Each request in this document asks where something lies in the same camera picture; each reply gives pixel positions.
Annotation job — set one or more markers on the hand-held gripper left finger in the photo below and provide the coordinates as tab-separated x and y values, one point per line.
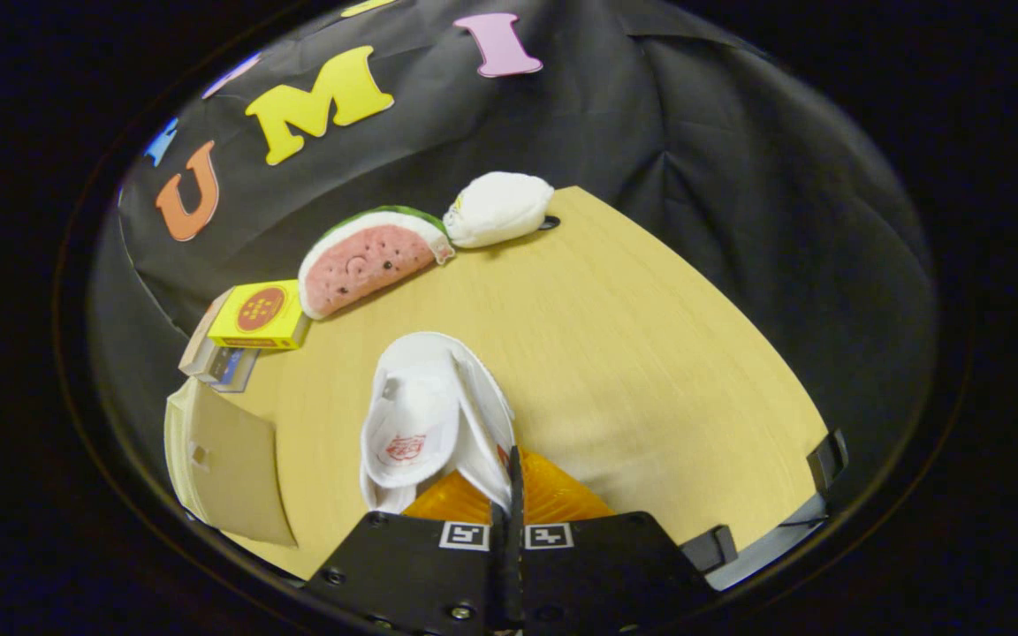
412	574

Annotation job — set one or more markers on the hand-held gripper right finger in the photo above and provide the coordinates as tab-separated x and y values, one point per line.
597	574

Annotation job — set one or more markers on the white shoe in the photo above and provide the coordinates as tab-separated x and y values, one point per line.
421	415

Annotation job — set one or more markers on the cream storage box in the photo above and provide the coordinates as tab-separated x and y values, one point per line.
235	468

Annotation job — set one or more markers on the yellow box red label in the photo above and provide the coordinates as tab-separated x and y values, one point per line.
260	311

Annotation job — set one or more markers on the blue book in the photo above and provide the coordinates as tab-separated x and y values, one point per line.
235	367

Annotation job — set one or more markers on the watermelon slice plush toy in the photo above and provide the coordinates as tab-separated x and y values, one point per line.
368	261

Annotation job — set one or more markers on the white plush toy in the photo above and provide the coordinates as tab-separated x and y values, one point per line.
500	208

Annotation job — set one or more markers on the black table bracket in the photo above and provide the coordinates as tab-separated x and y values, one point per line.
827	459
709	548

